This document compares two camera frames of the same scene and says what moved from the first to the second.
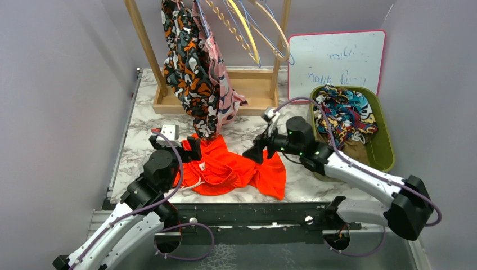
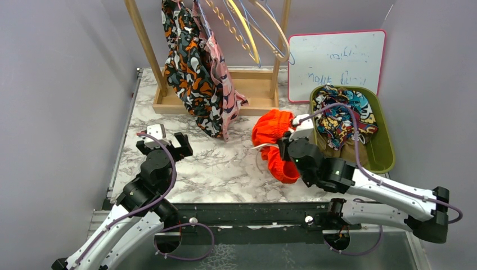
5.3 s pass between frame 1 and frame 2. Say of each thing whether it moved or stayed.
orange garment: moved
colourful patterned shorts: stayed
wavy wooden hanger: stayed
